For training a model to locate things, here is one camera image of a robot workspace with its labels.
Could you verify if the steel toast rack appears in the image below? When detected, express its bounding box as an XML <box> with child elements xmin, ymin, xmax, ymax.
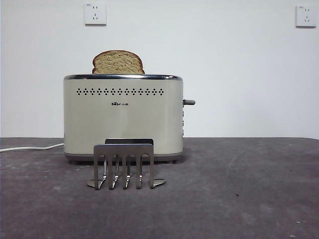
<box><xmin>86</xmin><ymin>138</ymin><xmax>166</xmax><ymax>191</ymax></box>

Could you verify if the white wall socket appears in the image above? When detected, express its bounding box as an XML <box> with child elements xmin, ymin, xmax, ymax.
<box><xmin>83</xmin><ymin>2</ymin><xmax>108</xmax><ymax>26</ymax></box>
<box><xmin>295</xmin><ymin>5</ymin><xmax>318</xmax><ymax>28</ymax></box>

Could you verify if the brown bread slice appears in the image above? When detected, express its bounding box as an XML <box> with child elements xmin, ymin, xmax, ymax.
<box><xmin>91</xmin><ymin>50</ymin><xmax>146</xmax><ymax>75</ymax></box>

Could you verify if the white toaster power cable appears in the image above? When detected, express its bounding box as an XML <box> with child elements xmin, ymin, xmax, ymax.
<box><xmin>0</xmin><ymin>142</ymin><xmax>65</xmax><ymax>153</ymax></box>

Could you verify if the beige steel toaster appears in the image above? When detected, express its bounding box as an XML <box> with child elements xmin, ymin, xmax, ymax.
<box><xmin>63</xmin><ymin>73</ymin><xmax>185</xmax><ymax>165</ymax></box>

